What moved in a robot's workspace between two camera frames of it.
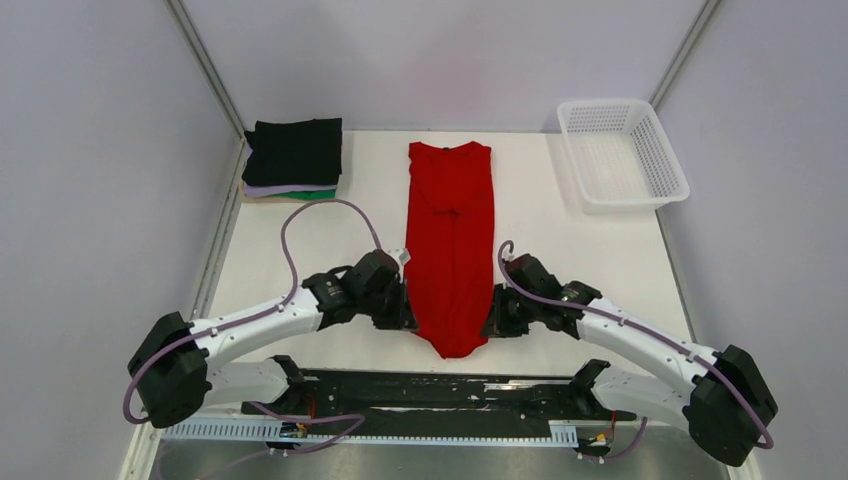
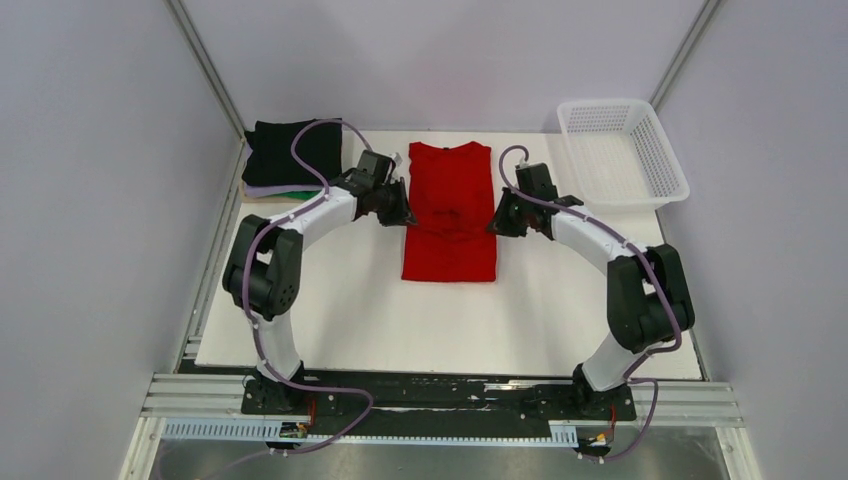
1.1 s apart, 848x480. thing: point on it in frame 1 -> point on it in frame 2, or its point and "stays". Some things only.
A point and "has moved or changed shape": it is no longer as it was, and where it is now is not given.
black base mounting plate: [566, 395] stays
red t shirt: [450, 244] has moved or changed shape
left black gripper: [401, 316] -> [401, 215]
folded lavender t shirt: [266, 190] stays
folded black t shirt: [303, 152] stays
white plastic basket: [621, 157] stays
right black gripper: [497, 325] -> [500, 224]
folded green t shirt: [310, 194] stays
